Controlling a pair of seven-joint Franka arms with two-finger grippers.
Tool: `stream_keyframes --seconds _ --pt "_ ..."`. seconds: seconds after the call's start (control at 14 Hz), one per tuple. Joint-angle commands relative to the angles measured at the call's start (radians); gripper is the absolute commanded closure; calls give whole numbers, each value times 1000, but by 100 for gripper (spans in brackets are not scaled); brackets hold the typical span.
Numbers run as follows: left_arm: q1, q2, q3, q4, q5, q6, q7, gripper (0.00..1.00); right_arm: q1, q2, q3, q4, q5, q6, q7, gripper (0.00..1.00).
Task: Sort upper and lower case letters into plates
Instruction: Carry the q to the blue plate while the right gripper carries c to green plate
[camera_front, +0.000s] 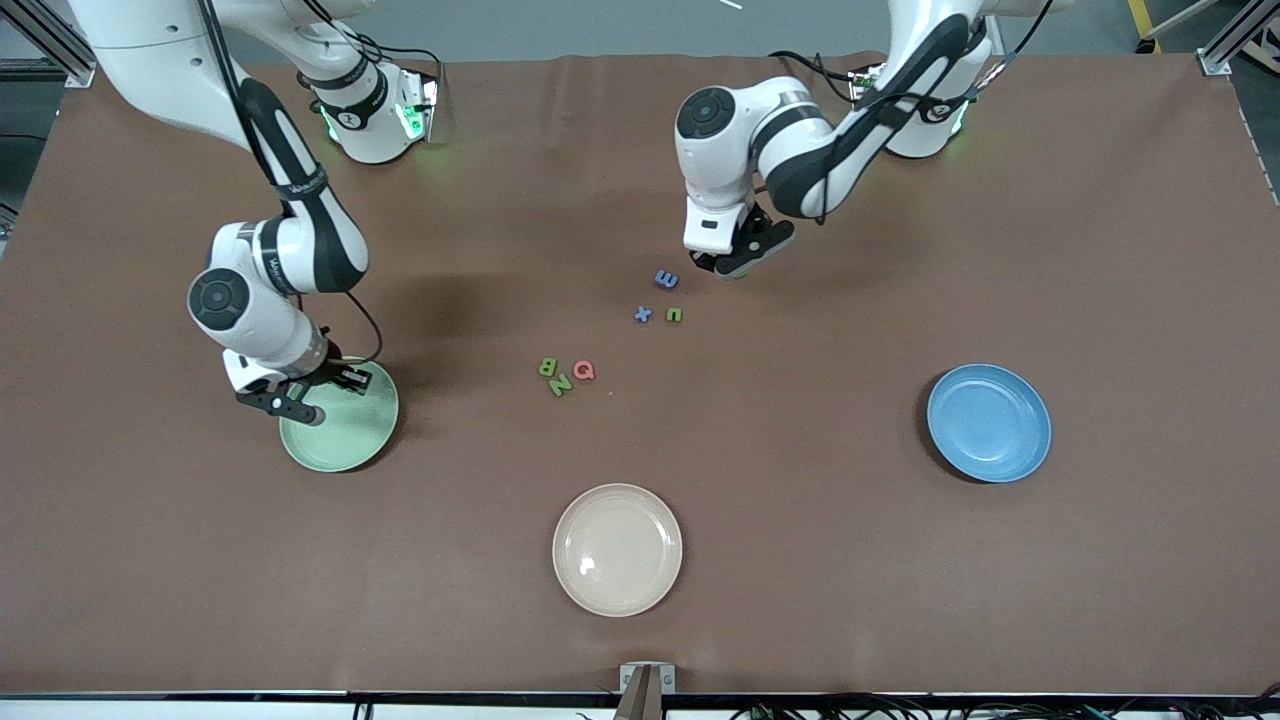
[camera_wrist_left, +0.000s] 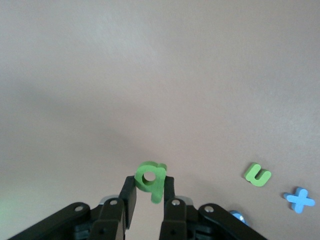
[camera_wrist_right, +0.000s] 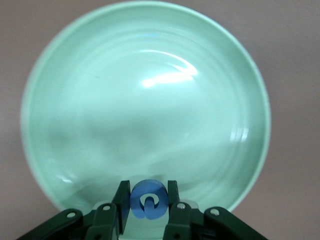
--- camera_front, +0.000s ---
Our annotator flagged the light green plate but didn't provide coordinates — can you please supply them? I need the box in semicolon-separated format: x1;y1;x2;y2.
279;356;400;474

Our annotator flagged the beige plate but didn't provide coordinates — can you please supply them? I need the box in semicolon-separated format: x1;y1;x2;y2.
552;483;684;618

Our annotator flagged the blue plate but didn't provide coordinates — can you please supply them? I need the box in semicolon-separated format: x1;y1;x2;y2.
926;363;1053;484

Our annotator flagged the brown table cover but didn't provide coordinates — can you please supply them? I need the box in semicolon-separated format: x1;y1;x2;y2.
0;52;1280;696

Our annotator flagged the thin grey metal bar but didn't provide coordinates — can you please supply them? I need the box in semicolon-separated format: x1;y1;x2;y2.
1140;0;1229;51

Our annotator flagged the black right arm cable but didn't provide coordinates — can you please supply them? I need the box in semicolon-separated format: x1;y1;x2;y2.
198;0;384;366

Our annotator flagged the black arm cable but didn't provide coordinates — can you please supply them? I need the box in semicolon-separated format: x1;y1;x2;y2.
198;0;384;366
810;0;1051;226

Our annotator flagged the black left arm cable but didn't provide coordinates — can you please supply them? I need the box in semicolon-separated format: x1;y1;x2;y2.
810;0;1051;226

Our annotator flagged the black base cable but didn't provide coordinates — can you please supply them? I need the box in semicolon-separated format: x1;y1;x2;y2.
335;30;443;71
768;50;869;101

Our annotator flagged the aluminium frame profile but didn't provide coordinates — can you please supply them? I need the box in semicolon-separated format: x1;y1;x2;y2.
0;0;101;89
1195;0;1280;77

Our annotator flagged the tan camera pole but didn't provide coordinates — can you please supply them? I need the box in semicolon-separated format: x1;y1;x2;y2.
613;668;668;720

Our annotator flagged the black cable bundle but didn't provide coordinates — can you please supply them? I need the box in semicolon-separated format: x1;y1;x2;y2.
730;693;1280;720

